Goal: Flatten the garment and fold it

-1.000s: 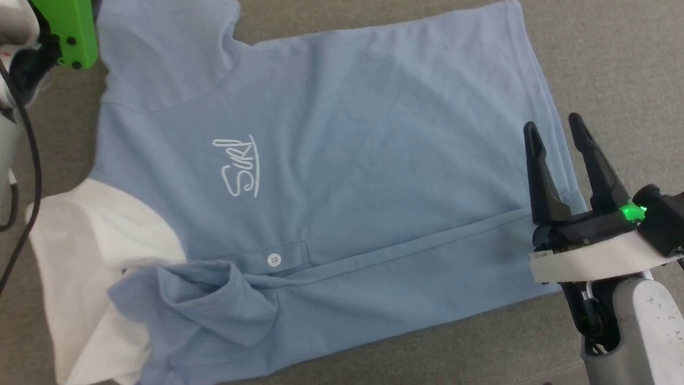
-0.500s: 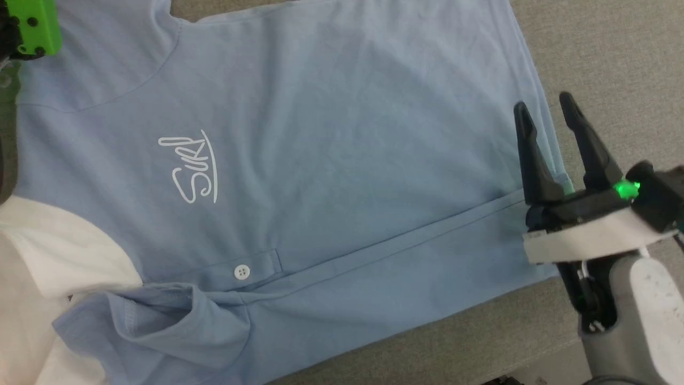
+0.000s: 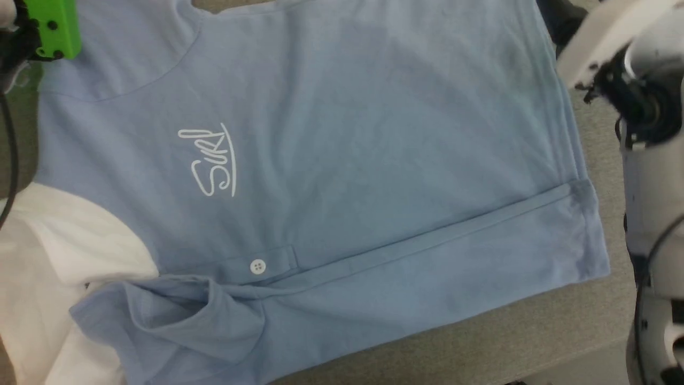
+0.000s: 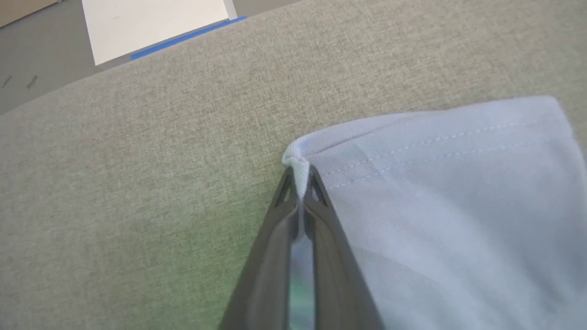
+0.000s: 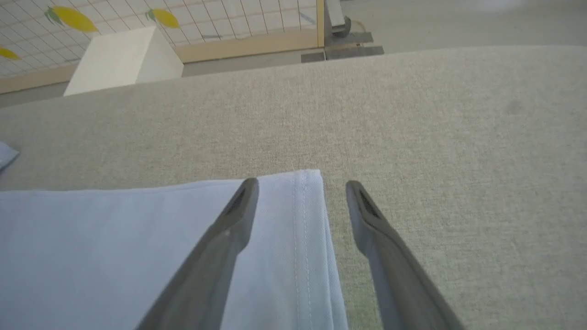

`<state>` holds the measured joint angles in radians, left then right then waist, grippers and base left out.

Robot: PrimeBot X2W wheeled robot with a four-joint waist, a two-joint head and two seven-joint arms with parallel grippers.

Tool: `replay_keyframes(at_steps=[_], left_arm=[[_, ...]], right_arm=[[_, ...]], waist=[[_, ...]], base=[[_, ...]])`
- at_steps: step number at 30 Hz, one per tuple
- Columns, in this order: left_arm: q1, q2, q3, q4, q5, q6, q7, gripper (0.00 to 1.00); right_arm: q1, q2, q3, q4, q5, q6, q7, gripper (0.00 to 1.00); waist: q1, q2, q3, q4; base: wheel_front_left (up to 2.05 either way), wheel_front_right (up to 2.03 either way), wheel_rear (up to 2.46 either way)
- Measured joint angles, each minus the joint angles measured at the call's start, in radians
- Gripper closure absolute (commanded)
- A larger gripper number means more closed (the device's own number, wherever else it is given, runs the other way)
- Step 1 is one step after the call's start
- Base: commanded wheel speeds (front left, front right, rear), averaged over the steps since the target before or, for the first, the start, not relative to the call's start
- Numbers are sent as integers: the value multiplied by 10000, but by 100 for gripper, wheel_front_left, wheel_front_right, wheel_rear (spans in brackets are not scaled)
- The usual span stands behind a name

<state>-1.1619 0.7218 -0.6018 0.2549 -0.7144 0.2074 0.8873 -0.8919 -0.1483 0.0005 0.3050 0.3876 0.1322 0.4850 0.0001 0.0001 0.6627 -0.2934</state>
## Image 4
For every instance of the blue tape strip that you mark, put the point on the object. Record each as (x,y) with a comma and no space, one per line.
(188,37)

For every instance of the light blue garment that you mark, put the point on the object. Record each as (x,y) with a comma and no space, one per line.
(458,220)

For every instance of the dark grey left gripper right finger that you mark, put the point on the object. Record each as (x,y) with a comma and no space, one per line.
(339,275)

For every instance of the white board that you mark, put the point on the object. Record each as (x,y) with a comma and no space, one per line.
(151,25)

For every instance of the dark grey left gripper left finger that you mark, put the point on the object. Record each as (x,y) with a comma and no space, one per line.
(261,275)

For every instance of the grey fabric sofa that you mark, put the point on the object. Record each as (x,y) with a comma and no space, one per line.
(137,183)

